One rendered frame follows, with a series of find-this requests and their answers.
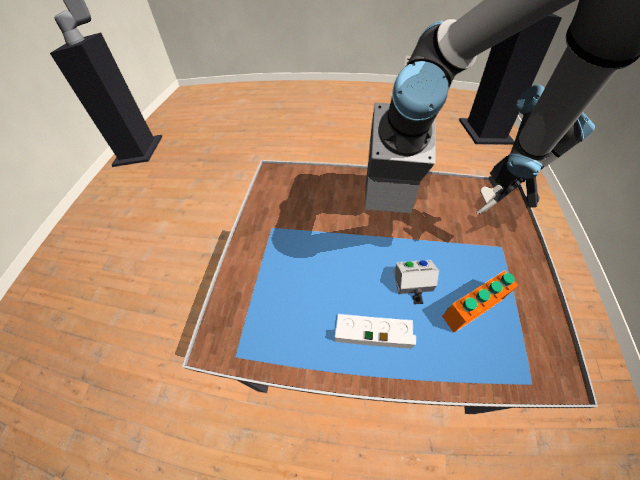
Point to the blue flat mat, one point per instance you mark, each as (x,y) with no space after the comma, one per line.
(307,278)

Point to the green round cap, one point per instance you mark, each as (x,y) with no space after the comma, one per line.
(507,279)
(483,295)
(496,287)
(470,304)

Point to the orange test tube rack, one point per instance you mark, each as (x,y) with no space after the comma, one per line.
(455,316)

